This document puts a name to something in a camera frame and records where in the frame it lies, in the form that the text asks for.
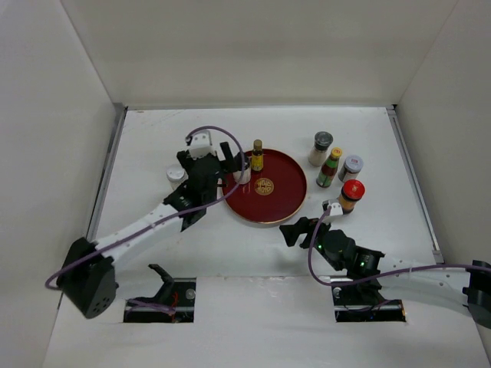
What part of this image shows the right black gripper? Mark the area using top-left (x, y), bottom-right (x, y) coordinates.
top-left (279, 215), bottom-right (343, 271)

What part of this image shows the white jar black pump lid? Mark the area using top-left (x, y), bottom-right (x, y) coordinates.
top-left (232, 153), bottom-right (252, 185)

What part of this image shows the small yellow label bottle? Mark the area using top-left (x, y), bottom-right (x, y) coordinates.
top-left (251, 140), bottom-right (264, 173)

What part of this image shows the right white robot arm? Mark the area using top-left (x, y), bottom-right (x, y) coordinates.
top-left (279, 217), bottom-right (490, 327)

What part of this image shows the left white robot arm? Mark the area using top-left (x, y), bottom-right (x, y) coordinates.
top-left (56, 142), bottom-right (245, 319)

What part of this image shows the white jar silver lid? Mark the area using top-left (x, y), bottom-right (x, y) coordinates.
top-left (166, 164), bottom-right (187, 191)

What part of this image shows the round red lacquer tray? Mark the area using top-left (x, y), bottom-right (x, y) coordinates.
top-left (222, 149), bottom-right (308, 224)

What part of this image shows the jar with red lid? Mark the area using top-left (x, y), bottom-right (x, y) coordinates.
top-left (337, 179), bottom-right (365, 215)

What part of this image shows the sauce bottle yellow cap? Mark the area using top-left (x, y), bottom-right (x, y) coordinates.
top-left (316, 147), bottom-right (342, 188)

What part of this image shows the jar silver lid red label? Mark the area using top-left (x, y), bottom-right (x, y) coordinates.
top-left (338, 155), bottom-right (364, 182)

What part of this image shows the grinder jar grey lid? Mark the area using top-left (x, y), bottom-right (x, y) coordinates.
top-left (308, 131), bottom-right (334, 167)

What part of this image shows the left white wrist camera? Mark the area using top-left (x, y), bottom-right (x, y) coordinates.
top-left (186, 130), bottom-right (215, 160)

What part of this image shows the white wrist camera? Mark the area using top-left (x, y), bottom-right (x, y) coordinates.
top-left (186, 130), bottom-right (215, 160)
top-left (322, 199), bottom-right (344, 224)

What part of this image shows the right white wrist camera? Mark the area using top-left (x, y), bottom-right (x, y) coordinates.
top-left (322, 199), bottom-right (344, 224)

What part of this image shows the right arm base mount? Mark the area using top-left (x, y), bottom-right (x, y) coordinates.
top-left (331, 281), bottom-right (406, 323)

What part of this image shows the left aluminium table rail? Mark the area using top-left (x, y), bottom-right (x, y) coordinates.
top-left (85, 103), bottom-right (128, 241)

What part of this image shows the aluminium table rail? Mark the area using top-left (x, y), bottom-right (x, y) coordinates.
top-left (386, 105), bottom-right (445, 264)
top-left (85, 103), bottom-right (128, 241)

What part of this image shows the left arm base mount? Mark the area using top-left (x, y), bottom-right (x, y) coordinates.
top-left (123, 264), bottom-right (197, 324)

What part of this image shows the right aluminium table rail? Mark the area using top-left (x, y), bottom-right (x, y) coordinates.
top-left (386, 105), bottom-right (445, 264)

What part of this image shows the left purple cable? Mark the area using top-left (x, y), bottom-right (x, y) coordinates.
top-left (44, 125), bottom-right (247, 291)

